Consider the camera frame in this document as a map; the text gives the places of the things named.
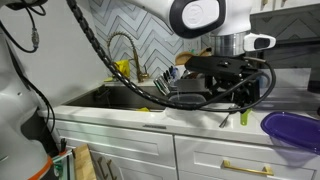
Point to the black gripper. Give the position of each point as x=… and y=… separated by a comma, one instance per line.
x=220, y=66

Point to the yellow green plastic spoon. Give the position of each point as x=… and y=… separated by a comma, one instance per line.
x=245, y=118

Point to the silver metal spoon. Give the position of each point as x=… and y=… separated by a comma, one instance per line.
x=228, y=116

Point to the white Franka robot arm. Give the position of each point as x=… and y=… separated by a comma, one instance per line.
x=13, y=126

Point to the stainless steel sink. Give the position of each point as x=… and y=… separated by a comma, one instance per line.
x=126, y=96

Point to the white sink front panel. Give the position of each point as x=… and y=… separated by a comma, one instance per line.
x=113, y=143

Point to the clear storage box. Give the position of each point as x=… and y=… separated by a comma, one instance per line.
x=293, y=100

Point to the purple lidded clear container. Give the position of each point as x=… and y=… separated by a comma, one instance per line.
x=293, y=130

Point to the white drawer front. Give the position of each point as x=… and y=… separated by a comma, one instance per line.
x=206, y=156

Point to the white mug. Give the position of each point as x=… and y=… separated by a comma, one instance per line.
x=180, y=70

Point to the round wooden board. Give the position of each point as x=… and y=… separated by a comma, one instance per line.
x=183, y=58

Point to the metal cutlery holder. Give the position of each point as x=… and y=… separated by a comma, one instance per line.
x=161, y=85

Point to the dark label plate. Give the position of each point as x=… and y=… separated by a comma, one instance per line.
x=154, y=126

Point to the white upper cabinet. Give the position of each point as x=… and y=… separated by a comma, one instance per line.
x=293, y=5

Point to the gold spring faucet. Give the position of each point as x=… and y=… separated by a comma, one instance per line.
x=136, y=66

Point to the yellow rubber glove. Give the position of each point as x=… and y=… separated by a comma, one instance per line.
x=122, y=68

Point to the white cabinet door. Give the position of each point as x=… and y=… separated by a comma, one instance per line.
x=140, y=171

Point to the light wooden plank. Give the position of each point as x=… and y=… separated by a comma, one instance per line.
x=83, y=163

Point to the small black clamp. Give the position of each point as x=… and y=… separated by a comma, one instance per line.
x=63, y=145

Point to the clear panel with green edge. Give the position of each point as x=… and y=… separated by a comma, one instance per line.
x=65, y=166

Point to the white wall outlet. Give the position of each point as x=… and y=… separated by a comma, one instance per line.
x=192, y=46

